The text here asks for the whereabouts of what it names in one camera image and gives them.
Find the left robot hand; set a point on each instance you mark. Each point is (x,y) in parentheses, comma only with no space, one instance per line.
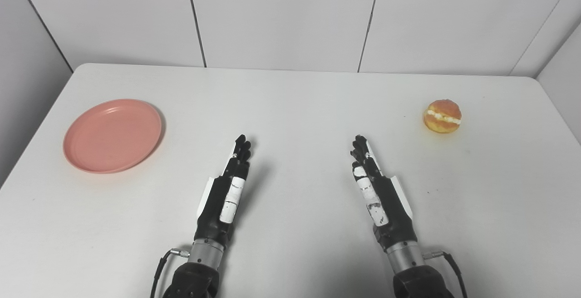
(217,207)

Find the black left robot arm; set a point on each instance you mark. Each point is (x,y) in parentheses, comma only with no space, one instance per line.
(196,271)

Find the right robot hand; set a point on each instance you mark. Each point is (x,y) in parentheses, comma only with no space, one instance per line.
(386,202)

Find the pink round plate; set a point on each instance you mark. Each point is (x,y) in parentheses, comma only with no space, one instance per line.
(112,135)

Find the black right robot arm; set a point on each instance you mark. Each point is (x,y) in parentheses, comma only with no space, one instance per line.
(415,271)

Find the cream puff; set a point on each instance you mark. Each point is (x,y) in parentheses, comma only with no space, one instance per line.
(442,116)

